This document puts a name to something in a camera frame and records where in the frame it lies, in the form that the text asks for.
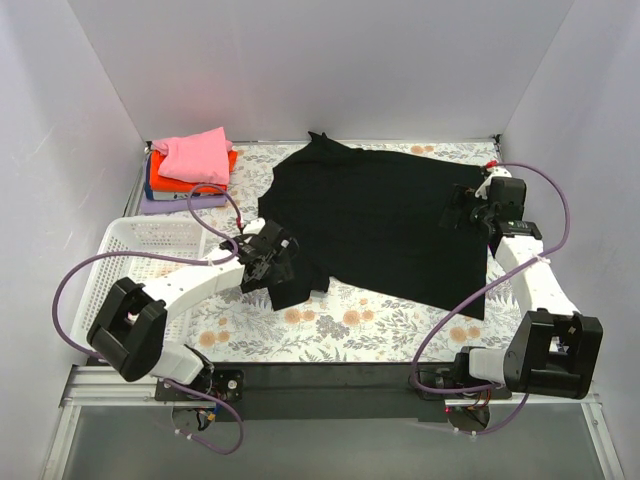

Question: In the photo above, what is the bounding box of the black t shirt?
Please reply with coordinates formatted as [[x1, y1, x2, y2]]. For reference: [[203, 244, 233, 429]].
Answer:
[[258, 134, 488, 310]]

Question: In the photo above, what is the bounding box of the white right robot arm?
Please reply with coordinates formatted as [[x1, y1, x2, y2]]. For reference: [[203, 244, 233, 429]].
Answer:
[[440, 175, 603, 399]]

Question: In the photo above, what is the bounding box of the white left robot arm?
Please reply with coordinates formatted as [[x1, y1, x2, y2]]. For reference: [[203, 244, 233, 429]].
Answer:
[[86, 219, 299, 400]]

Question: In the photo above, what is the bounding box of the floral patterned table mat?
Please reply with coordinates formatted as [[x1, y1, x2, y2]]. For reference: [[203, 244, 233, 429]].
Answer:
[[185, 141, 521, 362]]

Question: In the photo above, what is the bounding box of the white plastic basket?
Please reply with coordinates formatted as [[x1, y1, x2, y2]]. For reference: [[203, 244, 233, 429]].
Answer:
[[70, 217, 211, 356]]

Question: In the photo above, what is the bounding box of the pink folded t shirt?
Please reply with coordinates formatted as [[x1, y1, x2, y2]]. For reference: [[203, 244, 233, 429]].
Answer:
[[151, 127, 232, 185]]

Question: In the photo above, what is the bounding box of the lavender folded t shirt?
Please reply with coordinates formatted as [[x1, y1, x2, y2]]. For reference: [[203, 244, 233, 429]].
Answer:
[[139, 195, 227, 215]]

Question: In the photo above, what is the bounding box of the orange folded t shirt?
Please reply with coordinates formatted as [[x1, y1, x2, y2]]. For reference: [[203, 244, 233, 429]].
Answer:
[[146, 150, 238, 198]]

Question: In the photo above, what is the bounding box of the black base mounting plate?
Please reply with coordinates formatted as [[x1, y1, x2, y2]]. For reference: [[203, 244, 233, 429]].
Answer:
[[154, 363, 514, 424]]

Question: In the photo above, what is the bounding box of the aluminium frame rail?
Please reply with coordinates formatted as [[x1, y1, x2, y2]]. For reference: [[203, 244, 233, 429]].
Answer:
[[41, 364, 171, 480]]

